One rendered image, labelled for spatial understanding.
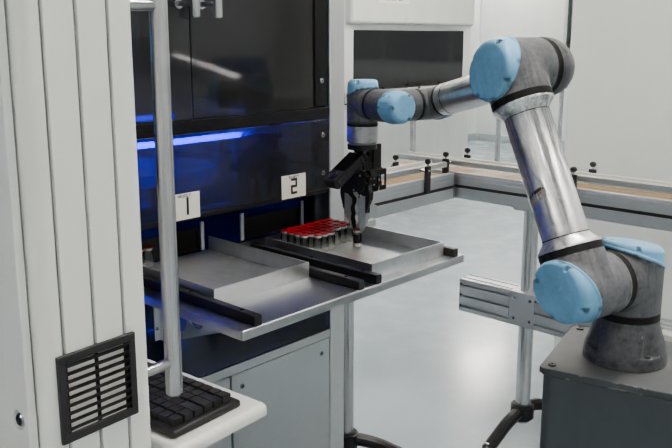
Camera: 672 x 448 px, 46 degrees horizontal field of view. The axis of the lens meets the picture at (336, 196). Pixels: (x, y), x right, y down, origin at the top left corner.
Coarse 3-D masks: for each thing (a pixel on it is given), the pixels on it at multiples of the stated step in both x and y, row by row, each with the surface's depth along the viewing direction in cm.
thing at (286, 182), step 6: (294, 174) 202; (300, 174) 204; (282, 180) 199; (288, 180) 201; (300, 180) 204; (282, 186) 199; (288, 186) 201; (300, 186) 204; (282, 192) 200; (288, 192) 201; (300, 192) 204; (282, 198) 200; (288, 198) 202
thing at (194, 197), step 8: (192, 192) 179; (176, 200) 176; (184, 200) 178; (192, 200) 179; (176, 208) 176; (184, 208) 178; (192, 208) 179; (176, 216) 176; (184, 216) 178; (192, 216) 180
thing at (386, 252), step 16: (272, 240) 192; (368, 240) 204; (384, 240) 201; (400, 240) 198; (416, 240) 194; (432, 240) 191; (320, 256) 181; (336, 256) 177; (352, 256) 189; (368, 256) 189; (384, 256) 189; (400, 256) 177; (416, 256) 182; (432, 256) 186; (384, 272) 174
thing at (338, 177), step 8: (352, 152) 193; (344, 160) 192; (352, 160) 190; (360, 160) 191; (336, 168) 190; (344, 168) 189; (352, 168) 189; (328, 176) 187; (336, 176) 187; (344, 176) 187; (328, 184) 188; (336, 184) 186
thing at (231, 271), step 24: (216, 240) 192; (192, 264) 182; (216, 264) 182; (240, 264) 182; (264, 264) 182; (288, 264) 176; (192, 288) 158; (216, 288) 154; (240, 288) 158; (264, 288) 163
